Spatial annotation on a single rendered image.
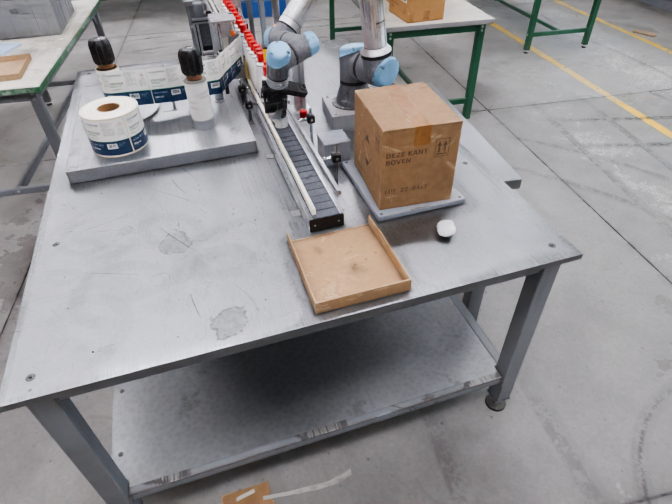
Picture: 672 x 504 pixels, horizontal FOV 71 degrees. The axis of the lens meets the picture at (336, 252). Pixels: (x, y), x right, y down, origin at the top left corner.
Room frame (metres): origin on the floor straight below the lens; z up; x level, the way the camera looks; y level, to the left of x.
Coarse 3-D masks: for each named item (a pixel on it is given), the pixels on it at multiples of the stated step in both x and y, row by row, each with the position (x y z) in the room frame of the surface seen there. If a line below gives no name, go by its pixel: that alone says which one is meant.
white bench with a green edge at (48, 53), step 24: (72, 0) 4.27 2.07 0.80; (96, 0) 4.25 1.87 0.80; (72, 24) 3.58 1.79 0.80; (96, 24) 4.21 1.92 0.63; (24, 48) 3.08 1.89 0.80; (48, 48) 3.06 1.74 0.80; (72, 48) 3.34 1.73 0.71; (48, 72) 2.65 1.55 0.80; (0, 96) 2.45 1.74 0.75; (24, 96) 2.47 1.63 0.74; (48, 96) 4.11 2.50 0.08; (48, 120) 2.48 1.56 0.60; (48, 144) 3.04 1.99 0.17; (0, 192) 2.41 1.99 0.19; (24, 192) 2.43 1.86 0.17
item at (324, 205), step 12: (288, 132) 1.69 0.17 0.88; (288, 144) 1.60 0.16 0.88; (300, 144) 1.60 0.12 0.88; (300, 156) 1.51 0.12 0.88; (288, 168) 1.46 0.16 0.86; (300, 168) 1.42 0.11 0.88; (312, 168) 1.42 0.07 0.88; (312, 180) 1.34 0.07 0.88; (300, 192) 1.28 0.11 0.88; (312, 192) 1.27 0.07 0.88; (324, 192) 1.27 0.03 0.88; (324, 204) 1.20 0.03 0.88; (312, 216) 1.14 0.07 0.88; (324, 216) 1.14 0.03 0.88
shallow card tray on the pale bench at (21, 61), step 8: (0, 56) 2.83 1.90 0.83; (8, 56) 2.84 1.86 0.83; (16, 56) 2.85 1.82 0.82; (24, 56) 2.87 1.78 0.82; (0, 64) 2.79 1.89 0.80; (8, 64) 2.79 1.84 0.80; (16, 64) 2.78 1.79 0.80; (24, 64) 2.70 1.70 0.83; (0, 72) 2.66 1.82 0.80; (8, 72) 2.66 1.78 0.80; (16, 72) 2.65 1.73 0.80; (24, 72) 2.65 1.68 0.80; (0, 80) 2.53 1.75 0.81; (8, 80) 2.54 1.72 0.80
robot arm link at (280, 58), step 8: (272, 48) 1.53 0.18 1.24; (280, 48) 1.54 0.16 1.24; (288, 48) 1.54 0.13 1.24; (272, 56) 1.51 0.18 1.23; (280, 56) 1.51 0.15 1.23; (288, 56) 1.52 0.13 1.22; (272, 64) 1.52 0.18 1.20; (280, 64) 1.52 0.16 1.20; (288, 64) 1.54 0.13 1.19; (272, 72) 1.54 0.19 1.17; (280, 72) 1.53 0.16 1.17; (288, 72) 1.57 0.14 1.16; (272, 80) 1.56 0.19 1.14; (280, 80) 1.55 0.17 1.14
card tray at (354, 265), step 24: (288, 240) 1.07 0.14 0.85; (312, 240) 1.09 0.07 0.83; (336, 240) 1.08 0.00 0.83; (360, 240) 1.08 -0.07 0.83; (384, 240) 1.04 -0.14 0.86; (312, 264) 0.98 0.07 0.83; (336, 264) 0.98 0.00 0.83; (360, 264) 0.98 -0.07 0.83; (384, 264) 0.97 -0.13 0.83; (312, 288) 0.89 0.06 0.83; (336, 288) 0.88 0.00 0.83; (360, 288) 0.88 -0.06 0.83; (384, 288) 0.85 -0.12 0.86; (408, 288) 0.87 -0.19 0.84
